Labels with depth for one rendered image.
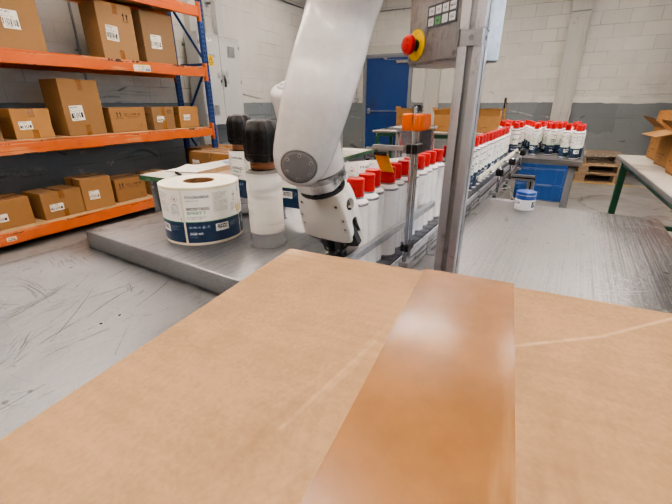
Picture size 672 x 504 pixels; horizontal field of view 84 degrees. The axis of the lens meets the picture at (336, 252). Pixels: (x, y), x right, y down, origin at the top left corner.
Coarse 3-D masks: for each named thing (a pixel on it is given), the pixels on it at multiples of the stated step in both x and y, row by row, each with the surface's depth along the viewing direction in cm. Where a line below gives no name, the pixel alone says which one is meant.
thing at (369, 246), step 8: (424, 208) 95; (416, 216) 91; (400, 224) 82; (384, 232) 77; (392, 232) 79; (376, 240) 73; (384, 240) 76; (360, 248) 69; (368, 248) 70; (352, 256) 65; (360, 256) 68
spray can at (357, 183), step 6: (348, 180) 68; (354, 180) 67; (360, 180) 67; (354, 186) 67; (360, 186) 68; (354, 192) 68; (360, 192) 68; (360, 198) 69; (360, 204) 68; (366, 204) 69; (360, 210) 68; (366, 210) 69; (366, 216) 70; (366, 222) 70; (366, 228) 71; (360, 234) 70; (366, 234) 71; (366, 240) 72; (348, 246) 71; (354, 246) 71; (360, 246) 71; (348, 252) 72; (360, 258) 72; (366, 258) 74
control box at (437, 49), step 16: (416, 0) 76; (432, 0) 71; (496, 0) 67; (416, 16) 76; (496, 16) 68; (416, 32) 77; (432, 32) 73; (448, 32) 69; (496, 32) 69; (432, 48) 73; (448, 48) 69; (496, 48) 70; (416, 64) 80; (432, 64) 75; (448, 64) 75
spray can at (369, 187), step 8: (360, 176) 72; (368, 176) 71; (368, 184) 72; (368, 192) 72; (368, 200) 72; (376, 200) 73; (376, 208) 74; (368, 216) 73; (376, 216) 74; (368, 224) 74; (376, 224) 75; (368, 232) 75; (376, 232) 76; (368, 240) 75; (376, 248) 78; (368, 256) 77
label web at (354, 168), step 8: (368, 160) 103; (376, 160) 105; (392, 160) 107; (352, 168) 101; (360, 168) 103; (352, 176) 102; (288, 184) 109; (288, 192) 110; (296, 192) 109; (288, 200) 111; (296, 200) 110; (296, 208) 111
